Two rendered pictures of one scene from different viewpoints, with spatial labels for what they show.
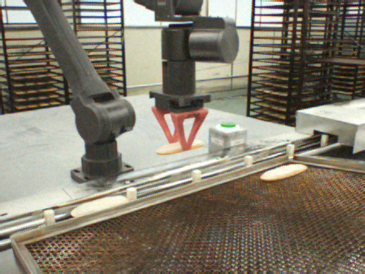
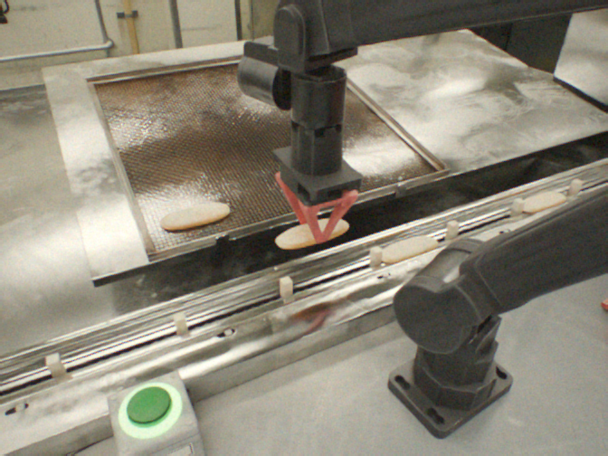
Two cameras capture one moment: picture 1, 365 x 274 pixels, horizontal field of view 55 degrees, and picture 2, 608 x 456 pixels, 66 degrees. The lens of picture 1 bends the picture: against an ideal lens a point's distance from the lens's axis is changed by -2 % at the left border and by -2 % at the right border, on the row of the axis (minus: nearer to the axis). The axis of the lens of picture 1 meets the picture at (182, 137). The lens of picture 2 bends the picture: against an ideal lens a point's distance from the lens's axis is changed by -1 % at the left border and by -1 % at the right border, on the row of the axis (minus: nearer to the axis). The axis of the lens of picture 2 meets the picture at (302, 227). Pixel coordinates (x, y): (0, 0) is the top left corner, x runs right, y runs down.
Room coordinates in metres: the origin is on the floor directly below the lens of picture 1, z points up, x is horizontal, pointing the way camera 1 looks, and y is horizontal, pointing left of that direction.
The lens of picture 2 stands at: (1.09, 0.06, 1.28)
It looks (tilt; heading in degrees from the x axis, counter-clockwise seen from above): 36 degrees down; 188
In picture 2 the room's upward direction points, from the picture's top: straight up
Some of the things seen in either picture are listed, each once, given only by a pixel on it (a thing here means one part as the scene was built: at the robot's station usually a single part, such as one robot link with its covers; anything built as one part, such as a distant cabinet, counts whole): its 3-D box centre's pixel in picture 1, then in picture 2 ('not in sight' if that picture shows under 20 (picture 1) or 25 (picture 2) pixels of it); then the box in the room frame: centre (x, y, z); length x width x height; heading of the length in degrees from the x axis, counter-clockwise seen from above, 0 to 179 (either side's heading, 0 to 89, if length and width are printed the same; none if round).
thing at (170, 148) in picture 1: (180, 145); (313, 231); (0.61, 0.00, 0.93); 0.10 x 0.04 x 0.01; 125
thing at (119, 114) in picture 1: (107, 125); (448, 305); (0.73, 0.16, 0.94); 0.09 x 0.05 x 0.10; 54
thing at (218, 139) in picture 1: (227, 148); (160, 440); (0.86, -0.12, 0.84); 0.08 x 0.08 x 0.11; 35
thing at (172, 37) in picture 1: (181, 45); (314, 93); (0.61, 0.00, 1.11); 0.07 x 0.06 x 0.07; 54
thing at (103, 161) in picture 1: (101, 158); (455, 363); (0.74, 0.18, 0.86); 0.12 x 0.09 x 0.08; 131
